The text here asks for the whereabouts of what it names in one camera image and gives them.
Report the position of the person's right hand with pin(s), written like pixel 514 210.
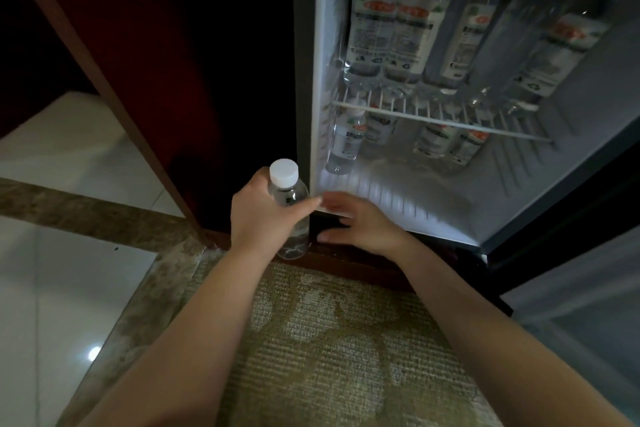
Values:
pixel 372 231

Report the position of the person's left forearm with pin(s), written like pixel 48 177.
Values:
pixel 200 341

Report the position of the white mini fridge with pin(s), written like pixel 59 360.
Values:
pixel 550 166

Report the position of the beige patterned carpet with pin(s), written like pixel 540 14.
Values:
pixel 340 341

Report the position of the person's left thumb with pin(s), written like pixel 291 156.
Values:
pixel 300 209

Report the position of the person's right forearm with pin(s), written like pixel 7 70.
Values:
pixel 490 336

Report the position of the mini fridge door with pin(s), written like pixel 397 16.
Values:
pixel 575 281

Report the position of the dark wooden cabinet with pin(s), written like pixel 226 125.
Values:
pixel 175 66

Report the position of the clear plastic water bottle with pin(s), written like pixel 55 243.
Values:
pixel 467 146
pixel 562 54
pixel 432 139
pixel 515 36
pixel 417 26
pixel 380 129
pixel 372 21
pixel 298 240
pixel 465 36
pixel 345 141

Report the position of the person's left hand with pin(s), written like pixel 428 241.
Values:
pixel 252 219

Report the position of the person's right thumb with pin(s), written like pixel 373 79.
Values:
pixel 334 236

